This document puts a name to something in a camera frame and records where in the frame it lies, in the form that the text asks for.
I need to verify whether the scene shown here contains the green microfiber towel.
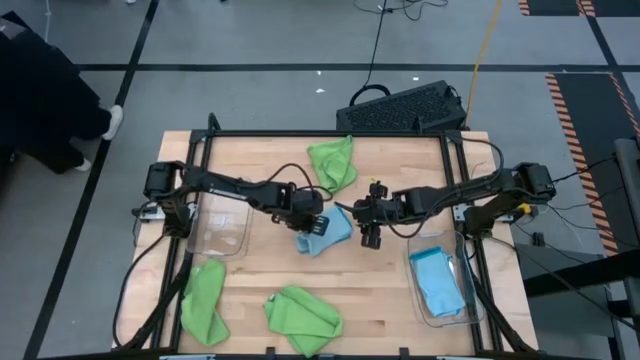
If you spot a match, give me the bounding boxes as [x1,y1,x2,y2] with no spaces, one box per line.
[263,284,345,359]
[179,258,232,347]
[306,134,359,195]

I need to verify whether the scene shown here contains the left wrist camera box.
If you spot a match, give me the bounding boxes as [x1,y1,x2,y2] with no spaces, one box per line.
[291,188,325,217]

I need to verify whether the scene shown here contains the tangled black floor cable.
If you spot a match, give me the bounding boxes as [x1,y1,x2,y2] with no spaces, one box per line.
[353,0,450,23]

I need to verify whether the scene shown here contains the black metal table frame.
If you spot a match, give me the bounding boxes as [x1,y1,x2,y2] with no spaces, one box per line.
[112,112,541,360]

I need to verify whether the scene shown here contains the blue microfiber towel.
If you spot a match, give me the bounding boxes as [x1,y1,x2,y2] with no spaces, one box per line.
[408,246,467,318]
[294,205,355,258]

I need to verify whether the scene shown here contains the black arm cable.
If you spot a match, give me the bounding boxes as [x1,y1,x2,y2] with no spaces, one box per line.
[112,232,171,349]
[459,136,505,176]

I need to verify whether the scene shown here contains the person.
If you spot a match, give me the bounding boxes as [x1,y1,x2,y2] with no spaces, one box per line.
[0,29,125,175]

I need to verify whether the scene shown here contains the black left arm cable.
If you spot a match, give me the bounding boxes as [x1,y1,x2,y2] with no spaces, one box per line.
[112,232,171,349]

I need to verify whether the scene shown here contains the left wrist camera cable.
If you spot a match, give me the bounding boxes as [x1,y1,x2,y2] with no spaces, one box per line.
[264,162,335,202]

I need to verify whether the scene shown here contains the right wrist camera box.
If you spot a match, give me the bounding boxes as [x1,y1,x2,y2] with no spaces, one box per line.
[351,198,374,224]

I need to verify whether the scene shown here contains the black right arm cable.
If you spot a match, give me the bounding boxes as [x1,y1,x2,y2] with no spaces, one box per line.
[459,136,505,176]

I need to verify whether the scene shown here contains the black crossbeam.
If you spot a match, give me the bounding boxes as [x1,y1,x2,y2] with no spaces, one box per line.
[522,248,640,299]

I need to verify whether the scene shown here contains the yellow floor cable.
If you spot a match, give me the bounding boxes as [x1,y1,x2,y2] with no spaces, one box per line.
[464,0,505,126]

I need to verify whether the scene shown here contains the clear plastic basket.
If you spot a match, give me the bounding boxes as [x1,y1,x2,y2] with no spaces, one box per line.
[183,192,254,259]
[406,230,486,329]

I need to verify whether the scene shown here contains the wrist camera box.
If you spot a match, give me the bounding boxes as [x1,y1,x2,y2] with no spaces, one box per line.
[351,198,374,224]
[291,188,325,217]

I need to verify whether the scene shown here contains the black hazard-striped floor mat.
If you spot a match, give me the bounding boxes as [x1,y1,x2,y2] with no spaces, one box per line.
[544,72,640,256]
[517,0,640,19]

